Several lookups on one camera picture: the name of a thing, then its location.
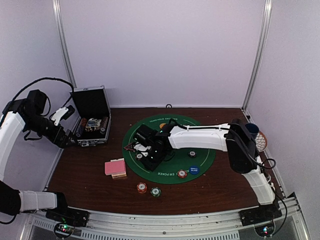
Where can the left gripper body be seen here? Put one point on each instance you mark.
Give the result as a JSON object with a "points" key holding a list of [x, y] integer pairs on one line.
{"points": [[55, 139]]}

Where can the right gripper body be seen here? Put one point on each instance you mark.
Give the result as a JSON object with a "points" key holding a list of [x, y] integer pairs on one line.
{"points": [[157, 158]]}

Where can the orange chip bottom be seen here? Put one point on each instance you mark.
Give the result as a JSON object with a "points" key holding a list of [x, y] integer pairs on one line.
{"points": [[182, 174]]}

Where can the blue small blind button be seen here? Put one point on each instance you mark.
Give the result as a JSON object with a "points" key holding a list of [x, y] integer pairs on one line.
{"points": [[194, 170]]}

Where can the orange chip stack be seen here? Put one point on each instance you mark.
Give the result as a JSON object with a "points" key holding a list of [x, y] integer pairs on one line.
{"points": [[142, 188]]}

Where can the green chip stack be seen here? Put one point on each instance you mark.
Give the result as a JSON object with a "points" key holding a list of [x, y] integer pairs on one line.
{"points": [[155, 192]]}

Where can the red-backed card deck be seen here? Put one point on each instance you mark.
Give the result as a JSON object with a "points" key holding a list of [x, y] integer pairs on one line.
{"points": [[108, 168]]}

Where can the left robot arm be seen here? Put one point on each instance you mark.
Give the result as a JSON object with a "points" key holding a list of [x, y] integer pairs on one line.
{"points": [[26, 115]]}

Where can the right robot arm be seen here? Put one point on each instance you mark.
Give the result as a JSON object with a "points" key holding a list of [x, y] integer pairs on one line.
{"points": [[233, 138]]}

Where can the purple chip row in case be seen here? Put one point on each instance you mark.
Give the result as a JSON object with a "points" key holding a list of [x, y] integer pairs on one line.
{"points": [[81, 127]]}

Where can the round green poker mat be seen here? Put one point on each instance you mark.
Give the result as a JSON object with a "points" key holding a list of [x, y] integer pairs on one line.
{"points": [[166, 172]]}

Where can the triangular all-in marker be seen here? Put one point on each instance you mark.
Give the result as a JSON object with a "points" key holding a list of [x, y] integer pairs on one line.
{"points": [[130, 147]]}

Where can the aluminium poker case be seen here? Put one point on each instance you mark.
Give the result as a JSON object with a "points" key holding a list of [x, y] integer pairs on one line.
{"points": [[91, 102]]}

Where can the blue card deck in case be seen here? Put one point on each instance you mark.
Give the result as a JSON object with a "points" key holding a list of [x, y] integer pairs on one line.
{"points": [[93, 124]]}

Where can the brown chip row in case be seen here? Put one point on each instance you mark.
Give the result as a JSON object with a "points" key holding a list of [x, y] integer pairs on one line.
{"points": [[103, 124]]}

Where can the tan card box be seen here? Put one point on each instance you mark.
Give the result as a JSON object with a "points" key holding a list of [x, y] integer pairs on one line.
{"points": [[119, 175]]}

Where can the dark blue cup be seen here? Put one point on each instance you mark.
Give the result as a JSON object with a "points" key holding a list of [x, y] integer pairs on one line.
{"points": [[253, 129]]}

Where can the patterned ceramic plate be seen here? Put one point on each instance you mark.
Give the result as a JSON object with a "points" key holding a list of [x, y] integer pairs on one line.
{"points": [[261, 141]]}

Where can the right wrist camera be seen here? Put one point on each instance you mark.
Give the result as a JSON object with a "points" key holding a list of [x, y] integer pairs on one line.
{"points": [[147, 137]]}

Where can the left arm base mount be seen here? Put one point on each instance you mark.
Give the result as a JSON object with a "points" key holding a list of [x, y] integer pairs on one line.
{"points": [[70, 216]]}

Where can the aluminium front rail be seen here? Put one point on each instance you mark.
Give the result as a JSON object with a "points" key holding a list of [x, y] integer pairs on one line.
{"points": [[225, 225]]}

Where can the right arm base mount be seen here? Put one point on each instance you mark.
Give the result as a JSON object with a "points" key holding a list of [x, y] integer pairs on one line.
{"points": [[256, 216]]}

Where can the left frame post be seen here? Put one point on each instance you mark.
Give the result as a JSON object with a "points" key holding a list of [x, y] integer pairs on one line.
{"points": [[63, 42]]}

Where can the frame post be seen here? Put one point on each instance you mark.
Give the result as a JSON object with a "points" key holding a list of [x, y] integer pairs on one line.
{"points": [[264, 30], [63, 42]]}

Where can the right frame post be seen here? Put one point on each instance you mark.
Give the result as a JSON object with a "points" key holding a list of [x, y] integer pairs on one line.
{"points": [[264, 30]]}

